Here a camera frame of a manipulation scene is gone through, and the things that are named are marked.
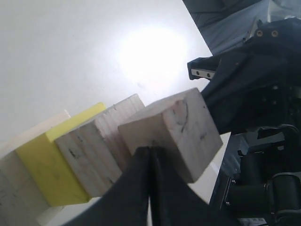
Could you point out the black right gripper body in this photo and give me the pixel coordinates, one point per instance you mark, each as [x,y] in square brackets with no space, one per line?
[270,61]

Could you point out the yellow wooden cube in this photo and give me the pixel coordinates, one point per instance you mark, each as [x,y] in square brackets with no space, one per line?
[48,167]

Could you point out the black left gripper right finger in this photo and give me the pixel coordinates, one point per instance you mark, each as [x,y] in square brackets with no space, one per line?
[174,203]

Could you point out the small wooden cube back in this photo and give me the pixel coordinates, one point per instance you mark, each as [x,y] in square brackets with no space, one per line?
[95,150]

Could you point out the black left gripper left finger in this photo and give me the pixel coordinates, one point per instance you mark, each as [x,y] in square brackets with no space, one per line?
[126,202]

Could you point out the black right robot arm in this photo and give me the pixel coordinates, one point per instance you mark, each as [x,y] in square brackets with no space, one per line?
[268,185]

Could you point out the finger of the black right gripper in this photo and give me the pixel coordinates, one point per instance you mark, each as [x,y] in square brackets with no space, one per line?
[224,98]

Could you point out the small wooden cube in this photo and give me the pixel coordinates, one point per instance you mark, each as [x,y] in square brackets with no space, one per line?
[183,126]
[95,150]

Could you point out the large plain wooden cube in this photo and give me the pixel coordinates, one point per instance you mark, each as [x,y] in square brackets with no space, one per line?
[21,201]

